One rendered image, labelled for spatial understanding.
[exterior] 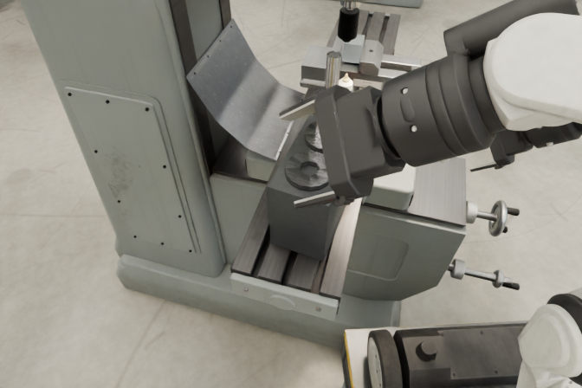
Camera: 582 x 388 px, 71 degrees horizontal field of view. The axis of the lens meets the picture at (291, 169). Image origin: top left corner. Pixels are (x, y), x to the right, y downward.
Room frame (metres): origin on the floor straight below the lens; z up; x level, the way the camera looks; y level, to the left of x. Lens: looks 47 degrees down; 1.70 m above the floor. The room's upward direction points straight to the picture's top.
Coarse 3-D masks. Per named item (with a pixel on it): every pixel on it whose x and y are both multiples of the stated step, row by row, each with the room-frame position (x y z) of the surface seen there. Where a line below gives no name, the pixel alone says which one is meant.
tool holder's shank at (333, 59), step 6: (330, 54) 0.60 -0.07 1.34; (336, 54) 0.60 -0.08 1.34; (330, 60) 0.59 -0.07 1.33; (336, 60) 0.59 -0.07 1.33; (330, 66) 0.59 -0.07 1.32; (336, 66) 0.59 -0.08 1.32; (330, 72) 0.59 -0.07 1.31; (336, 72) 0.59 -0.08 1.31; (330, 78) 0.59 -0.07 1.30; (336, 78) 0.59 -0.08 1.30; (330, 84) 0.59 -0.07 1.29; (336, 84) 0.59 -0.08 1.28
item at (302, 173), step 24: (312, 120) 0.65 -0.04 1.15; (312, 144) 0.57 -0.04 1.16; (288, 168) 0.51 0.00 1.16; (312, 168) 0.52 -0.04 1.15; (288, 192) 0.46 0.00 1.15; (312, 192) 0.46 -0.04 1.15; (288, 216) 0.46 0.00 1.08; (312, 216) 0.44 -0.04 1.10; (336, 216) 0.49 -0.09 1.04; (288, 240) 0.46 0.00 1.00; (312, 240) 0.44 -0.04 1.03
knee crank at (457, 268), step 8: (456, 264) 0.65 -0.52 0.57; (464, 264) 0.65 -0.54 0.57; (456, 272) 0.63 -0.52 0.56; (464, 272) 0.62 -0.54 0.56; (472, 272) 0.63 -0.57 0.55; (480, 272) 0.63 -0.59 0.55; (496, 272) 0.62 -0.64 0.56; (488, 280) 0.61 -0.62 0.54; (496, 280) 0.60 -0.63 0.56; (504, 280) 0.60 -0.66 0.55; (512, 280) 0.60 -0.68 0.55; (512, 288) 0.59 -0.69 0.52
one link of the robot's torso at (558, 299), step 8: (552, 296) 0.33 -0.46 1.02; (560, 296) 0.31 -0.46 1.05; (568, 296) 0.31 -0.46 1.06; (576, 296) 0.30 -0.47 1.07; (560, 304) 0.30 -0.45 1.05; (568, 304) 0.29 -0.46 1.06; (576, 304) 0.29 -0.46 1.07; (568, 312) 0.28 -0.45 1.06; (576, 312) 0.27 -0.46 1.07; (576, 320) 0.26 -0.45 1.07
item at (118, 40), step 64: (64, 0) 0.89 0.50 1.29; (128, 0) 0.85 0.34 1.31; (192, 0) 0.96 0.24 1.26; (64, 64) 0.91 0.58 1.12; (128, 64) 0.86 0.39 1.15; (192, 64) 0.89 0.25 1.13; (128, 128) 0.86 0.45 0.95; (192, 128) 0.85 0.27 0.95; (128, 192) 0.88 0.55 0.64; (192, 192) 0.83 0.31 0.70; (192, 256) 0.83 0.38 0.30
